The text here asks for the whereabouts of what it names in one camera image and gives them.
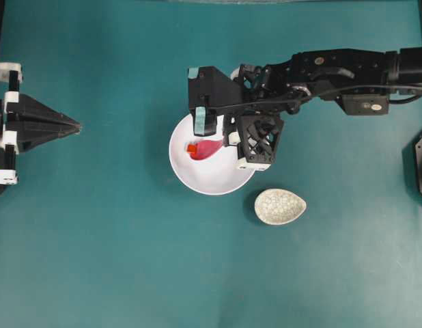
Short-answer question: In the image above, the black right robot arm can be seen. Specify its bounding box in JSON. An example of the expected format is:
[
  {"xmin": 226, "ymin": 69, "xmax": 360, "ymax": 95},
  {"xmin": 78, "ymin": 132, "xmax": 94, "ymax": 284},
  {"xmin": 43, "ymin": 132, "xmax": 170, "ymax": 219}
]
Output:
[{"xmin": 223, "ymin": 48, "xmax": 422, "ymax": 171}]

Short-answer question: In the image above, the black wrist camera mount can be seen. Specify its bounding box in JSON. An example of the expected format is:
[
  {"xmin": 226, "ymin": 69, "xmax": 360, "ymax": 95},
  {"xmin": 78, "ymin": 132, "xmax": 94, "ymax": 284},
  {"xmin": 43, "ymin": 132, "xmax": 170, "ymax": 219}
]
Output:
[{"xmin": 188, "ymin": 66, "xmax": 245, "ymax": 137}]

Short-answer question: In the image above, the white round bowl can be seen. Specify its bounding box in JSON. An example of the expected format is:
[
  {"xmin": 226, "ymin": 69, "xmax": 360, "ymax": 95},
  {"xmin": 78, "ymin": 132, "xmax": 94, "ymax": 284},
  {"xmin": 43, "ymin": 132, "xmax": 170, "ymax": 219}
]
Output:
[{"xmin": 169, "ymin": 114, "xmax": 255, "ymax": 195}]

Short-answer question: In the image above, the small red block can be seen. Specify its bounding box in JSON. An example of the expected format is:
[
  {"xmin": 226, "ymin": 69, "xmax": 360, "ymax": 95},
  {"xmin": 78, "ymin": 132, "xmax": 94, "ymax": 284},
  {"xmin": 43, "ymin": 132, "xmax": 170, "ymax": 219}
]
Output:
[{"xmin": 186, "ymin": 144, "xmax": 197, "ymax": 154}]

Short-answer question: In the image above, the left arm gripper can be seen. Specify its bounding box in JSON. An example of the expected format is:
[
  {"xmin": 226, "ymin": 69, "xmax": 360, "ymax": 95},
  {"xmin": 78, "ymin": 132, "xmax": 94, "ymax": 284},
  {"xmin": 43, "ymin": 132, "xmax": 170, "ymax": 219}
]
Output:
[{"xmin": 0, "ymin": 62, "xmax": 81, "ymax": 195}]

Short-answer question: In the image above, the speckled teardrop ceramic dish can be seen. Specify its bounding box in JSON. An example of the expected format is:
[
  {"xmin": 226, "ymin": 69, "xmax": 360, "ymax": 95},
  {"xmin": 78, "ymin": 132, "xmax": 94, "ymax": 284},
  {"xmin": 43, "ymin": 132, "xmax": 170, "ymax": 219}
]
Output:
[{"xmin": 254, "ymin": 189, "xmax": 307, "ymax": 226}]

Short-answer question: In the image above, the pink plastic spoon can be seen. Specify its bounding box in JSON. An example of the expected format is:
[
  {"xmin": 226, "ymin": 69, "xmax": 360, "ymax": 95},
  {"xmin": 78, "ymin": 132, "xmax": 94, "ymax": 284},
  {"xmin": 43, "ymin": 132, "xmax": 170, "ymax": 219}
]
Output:
[{"xmin": 186, "ymin": 139, "xmax": 224, "ymax": 161}]

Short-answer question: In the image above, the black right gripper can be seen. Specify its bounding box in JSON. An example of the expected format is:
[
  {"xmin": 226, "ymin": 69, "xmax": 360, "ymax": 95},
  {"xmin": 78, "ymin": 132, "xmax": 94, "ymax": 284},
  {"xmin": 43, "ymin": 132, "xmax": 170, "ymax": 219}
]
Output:
[{"xmin": 223, "ymin": 114, "xmax": 284, "ymax": 171}]

